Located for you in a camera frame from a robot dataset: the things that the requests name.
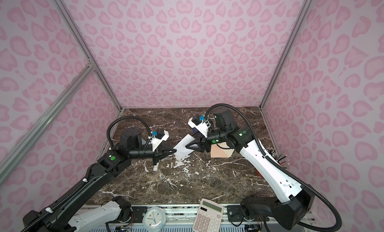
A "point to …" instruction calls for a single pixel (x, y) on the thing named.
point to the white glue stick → (155, 167)
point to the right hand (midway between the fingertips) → (190, 141)
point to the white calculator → (209, 217)
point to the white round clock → (154, 219)
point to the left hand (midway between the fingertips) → (175, 148)
